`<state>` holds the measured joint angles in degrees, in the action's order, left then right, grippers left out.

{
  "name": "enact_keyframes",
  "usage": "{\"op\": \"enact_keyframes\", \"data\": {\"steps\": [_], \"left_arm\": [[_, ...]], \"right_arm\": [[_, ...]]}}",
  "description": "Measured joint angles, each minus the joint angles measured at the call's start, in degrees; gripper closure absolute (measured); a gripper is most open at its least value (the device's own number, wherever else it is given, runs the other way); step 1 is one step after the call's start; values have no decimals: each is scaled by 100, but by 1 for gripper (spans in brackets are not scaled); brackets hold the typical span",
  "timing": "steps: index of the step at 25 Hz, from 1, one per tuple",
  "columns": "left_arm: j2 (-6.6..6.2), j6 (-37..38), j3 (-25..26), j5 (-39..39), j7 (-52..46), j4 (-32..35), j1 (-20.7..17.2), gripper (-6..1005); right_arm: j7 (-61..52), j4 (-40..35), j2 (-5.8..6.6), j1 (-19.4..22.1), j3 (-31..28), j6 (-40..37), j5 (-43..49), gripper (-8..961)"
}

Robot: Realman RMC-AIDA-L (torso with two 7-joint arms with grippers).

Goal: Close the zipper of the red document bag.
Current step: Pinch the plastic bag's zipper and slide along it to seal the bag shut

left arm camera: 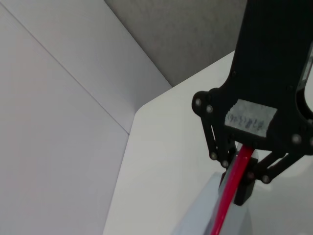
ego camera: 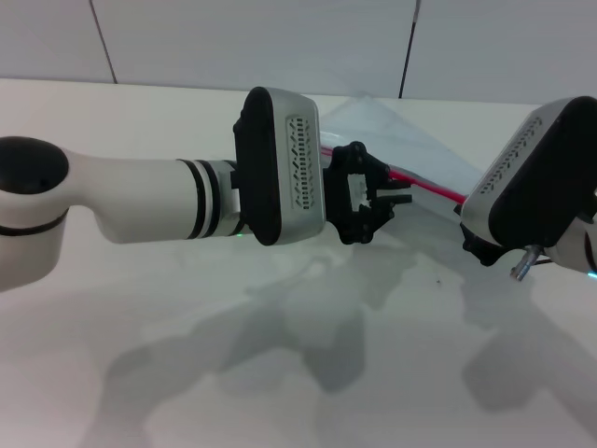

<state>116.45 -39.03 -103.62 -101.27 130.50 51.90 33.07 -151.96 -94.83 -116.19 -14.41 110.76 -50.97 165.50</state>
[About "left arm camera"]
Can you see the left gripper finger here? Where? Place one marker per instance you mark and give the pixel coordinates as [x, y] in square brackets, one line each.
[215, 137]
[247, 181]

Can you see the clear red-zip document bag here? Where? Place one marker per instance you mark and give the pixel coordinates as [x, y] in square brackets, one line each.
[232, 183]

